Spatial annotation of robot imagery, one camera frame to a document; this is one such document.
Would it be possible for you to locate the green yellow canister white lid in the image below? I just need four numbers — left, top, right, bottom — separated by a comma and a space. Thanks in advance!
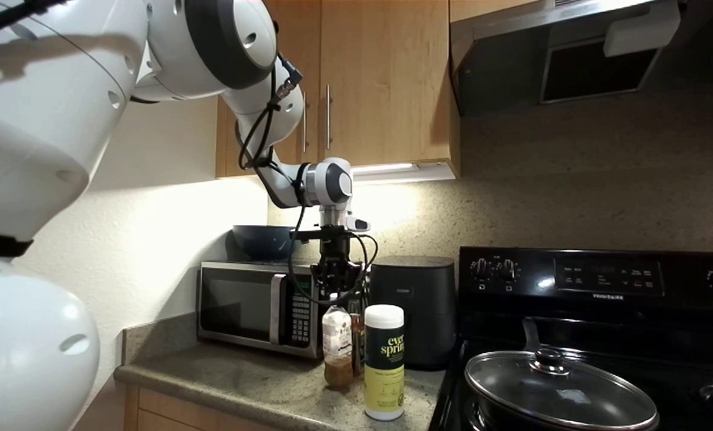
364, 304, 403, 422

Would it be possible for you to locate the black kitchen stove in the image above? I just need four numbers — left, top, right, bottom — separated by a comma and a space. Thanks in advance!
431, 246, 713, 431

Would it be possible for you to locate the clear plastic bottle white cap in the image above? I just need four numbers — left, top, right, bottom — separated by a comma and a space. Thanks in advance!
320, 306, 353, 390

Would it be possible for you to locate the wooden upper cabinet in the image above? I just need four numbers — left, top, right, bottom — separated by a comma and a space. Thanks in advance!
213, 0, 461, 184

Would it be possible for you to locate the under cabinet light strip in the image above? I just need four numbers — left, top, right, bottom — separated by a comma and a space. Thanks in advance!
352, 164, 454, 182

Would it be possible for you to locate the dark blue bowl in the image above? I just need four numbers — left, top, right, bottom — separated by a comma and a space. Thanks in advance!
230, 226, 299, 261

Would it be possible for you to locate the range hood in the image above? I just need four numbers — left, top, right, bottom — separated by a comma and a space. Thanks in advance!
449, 0, 683, 115

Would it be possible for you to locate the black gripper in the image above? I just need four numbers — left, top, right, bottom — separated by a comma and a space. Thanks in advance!
291, 226, 364, 306

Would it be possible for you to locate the black air fryer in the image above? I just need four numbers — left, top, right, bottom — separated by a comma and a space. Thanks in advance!
368, 257, 456, 371

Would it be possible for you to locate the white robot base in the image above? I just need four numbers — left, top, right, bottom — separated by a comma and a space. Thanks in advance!
0, 0, 147, 431

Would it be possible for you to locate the stainless steel microwave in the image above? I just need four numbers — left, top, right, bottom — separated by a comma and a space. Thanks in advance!
196, 261, 320, 363

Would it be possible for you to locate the brown square oil bottle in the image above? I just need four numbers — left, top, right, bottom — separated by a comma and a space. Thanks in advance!
348, 313, 364, 379

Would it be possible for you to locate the glass lid frying pan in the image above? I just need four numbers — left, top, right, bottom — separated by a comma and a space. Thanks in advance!
464, 318, 661, 431

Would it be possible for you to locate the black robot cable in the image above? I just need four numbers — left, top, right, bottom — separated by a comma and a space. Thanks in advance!
234, 50, 381, 298

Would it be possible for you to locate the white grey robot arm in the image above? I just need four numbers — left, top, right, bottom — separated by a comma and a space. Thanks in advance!
131, 0, 364, 304

